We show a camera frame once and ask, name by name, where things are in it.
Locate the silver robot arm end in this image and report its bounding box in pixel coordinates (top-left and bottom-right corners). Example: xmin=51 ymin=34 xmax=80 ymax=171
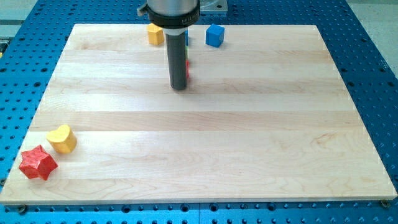
xmin=137 ymin=0 xmax=200 ymax=35

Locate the yellow heart block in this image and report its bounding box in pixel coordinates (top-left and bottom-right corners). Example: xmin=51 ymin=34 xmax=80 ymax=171
xmin=46 ymin=124 xmax=77 ymax=154

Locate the red star block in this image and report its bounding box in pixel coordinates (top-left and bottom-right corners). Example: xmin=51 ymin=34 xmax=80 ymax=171
xmin=19 ymin=145 xmax=58 ymax=180

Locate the red block behind rod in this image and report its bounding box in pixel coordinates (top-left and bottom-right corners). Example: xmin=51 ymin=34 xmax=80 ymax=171
xmin=185 ymin=60 xmax=189 ymax=79

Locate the wooden board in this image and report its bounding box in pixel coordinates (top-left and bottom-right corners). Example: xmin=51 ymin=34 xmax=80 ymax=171
xmin=1 ymin=24 xmax=397 ymax=205

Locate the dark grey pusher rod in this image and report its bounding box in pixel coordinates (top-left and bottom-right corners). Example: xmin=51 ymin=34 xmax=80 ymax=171
xmin=166 ymin=32 xmax=187 ymax=90

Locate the blue cube block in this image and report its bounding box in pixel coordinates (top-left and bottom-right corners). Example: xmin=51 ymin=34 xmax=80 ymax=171
xmin=205 ymin=24 xmax=225 ymax=47

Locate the blue block behind rod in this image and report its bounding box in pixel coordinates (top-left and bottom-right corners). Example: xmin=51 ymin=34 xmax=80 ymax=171
xmin=185 ymin=30 xmax=189 ymax=46

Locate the yellow pentagon block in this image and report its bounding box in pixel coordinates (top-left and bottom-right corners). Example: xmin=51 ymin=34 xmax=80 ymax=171
xmin=147 ymin=23 xmax=164 ymax=45

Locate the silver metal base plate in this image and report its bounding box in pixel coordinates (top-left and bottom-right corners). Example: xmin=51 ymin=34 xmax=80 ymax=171
xmin=200 ymin=0 xmax=228 ymax=14

